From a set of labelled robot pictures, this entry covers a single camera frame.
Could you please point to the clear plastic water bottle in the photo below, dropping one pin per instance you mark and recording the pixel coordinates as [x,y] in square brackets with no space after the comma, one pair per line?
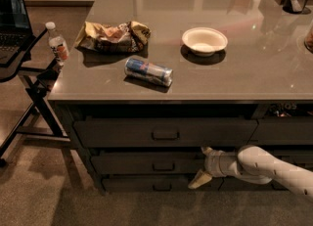
[57,44]

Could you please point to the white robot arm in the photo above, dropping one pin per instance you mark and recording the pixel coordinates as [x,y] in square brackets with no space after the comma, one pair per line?
[253,165]

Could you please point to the crumpled chip bag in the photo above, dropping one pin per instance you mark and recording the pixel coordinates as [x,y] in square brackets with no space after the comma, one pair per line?
[130,37]

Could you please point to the dark drawer cabinet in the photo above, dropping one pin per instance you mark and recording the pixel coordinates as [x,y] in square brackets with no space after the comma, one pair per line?
[69,112]

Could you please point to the black laptop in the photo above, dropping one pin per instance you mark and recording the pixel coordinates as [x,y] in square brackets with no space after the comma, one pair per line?
[15,30]

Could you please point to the white paper bowl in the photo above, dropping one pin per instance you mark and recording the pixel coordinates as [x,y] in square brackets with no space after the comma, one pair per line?
[204,41]

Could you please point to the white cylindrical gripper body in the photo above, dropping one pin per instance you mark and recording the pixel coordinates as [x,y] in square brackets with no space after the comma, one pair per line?
[213,164]

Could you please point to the blue silver energy drink can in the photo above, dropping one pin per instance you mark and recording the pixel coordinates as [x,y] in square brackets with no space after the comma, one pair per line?
[155,74]

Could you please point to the snack packet in drawer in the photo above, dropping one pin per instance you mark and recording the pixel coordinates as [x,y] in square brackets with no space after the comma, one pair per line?
[287,110]

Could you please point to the black laptop stand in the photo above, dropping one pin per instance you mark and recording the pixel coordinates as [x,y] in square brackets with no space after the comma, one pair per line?
[37,83]

